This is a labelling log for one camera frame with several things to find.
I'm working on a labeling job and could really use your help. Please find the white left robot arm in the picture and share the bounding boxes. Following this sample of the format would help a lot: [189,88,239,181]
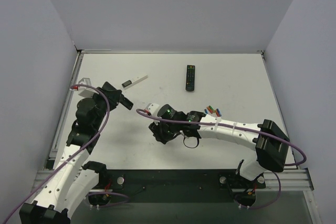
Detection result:
[19,82,133,223]

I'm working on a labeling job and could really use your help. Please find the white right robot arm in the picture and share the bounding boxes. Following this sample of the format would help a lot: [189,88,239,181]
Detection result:
[145,103,289,181]

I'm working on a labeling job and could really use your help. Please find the white remote with display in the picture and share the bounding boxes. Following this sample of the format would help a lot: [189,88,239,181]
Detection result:
[121,74,148,89]

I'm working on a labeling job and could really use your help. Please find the black remote coloured buttons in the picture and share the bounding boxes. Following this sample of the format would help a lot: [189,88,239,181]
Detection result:
[185,65,195,92]

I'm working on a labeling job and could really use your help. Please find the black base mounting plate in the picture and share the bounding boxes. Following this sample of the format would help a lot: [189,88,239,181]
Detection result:
[88,169,266,207]

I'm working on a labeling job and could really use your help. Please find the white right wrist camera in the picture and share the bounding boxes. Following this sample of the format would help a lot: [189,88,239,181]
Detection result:
[144,103,160,116]

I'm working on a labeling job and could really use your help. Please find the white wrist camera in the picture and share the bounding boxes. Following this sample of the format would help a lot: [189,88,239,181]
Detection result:
[78,78,94,98]
[144,103,160,116]

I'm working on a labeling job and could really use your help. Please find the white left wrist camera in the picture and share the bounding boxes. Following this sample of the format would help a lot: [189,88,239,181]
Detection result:
[78,78,94,98]

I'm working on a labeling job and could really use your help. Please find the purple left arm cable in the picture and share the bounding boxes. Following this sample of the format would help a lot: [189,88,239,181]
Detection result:
[0,84,129,222]

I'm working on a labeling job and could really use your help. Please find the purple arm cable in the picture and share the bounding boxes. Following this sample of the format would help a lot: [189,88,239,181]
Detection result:
[136,108,307,210]
[0,84,129,222]

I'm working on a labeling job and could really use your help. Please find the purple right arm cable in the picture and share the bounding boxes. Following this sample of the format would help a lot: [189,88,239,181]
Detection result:
[136,108,307,210]

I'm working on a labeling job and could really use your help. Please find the aluminium front frame rail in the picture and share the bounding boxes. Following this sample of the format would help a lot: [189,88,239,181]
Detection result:
[31,167,315,196]

